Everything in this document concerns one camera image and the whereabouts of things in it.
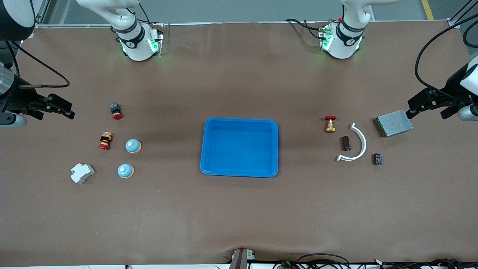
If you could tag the metal table edge bracket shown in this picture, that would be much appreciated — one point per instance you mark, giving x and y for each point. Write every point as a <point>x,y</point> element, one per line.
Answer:
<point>241,259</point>

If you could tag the small black connector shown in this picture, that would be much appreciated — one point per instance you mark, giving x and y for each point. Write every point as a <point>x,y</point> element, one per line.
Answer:
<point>378,159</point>

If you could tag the red emergency stop button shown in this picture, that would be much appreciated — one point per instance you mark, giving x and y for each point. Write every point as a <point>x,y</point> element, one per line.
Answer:
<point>116,112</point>

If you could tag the grey metal power supply box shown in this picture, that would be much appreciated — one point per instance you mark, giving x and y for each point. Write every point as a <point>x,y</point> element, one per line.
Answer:
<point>394,123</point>

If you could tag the blue plastic tray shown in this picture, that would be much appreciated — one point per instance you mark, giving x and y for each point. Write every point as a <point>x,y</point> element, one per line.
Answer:
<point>242,160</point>

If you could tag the white curved plastic strip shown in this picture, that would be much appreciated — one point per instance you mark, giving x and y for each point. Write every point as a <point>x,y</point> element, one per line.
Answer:
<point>363,144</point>

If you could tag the red yellow push button switch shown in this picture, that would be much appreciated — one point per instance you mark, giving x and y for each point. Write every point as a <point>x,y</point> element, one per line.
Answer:
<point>105,141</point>

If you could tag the aluminium table edge rail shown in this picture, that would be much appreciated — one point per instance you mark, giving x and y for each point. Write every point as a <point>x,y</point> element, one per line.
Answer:
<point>224,23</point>

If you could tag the aluminium frame post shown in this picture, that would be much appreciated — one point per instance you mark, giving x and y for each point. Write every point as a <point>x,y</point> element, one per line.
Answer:
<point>453,23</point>
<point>44,9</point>

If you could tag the dark brown electrolytic capacitor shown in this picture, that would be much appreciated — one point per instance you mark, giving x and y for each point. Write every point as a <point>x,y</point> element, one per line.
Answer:
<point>346,143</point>

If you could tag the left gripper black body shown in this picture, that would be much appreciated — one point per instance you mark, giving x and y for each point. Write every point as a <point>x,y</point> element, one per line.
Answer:
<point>454,92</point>

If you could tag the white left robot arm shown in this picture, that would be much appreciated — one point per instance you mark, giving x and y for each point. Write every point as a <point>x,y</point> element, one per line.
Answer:
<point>345,45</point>

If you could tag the white circuit breaker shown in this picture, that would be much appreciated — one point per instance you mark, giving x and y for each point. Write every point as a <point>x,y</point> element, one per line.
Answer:
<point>82,173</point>

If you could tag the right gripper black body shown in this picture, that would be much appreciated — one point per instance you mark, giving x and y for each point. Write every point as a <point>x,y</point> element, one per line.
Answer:
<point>19,99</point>

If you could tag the blue call bell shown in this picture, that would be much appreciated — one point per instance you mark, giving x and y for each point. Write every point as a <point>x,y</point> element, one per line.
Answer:
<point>133,146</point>
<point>125,171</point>

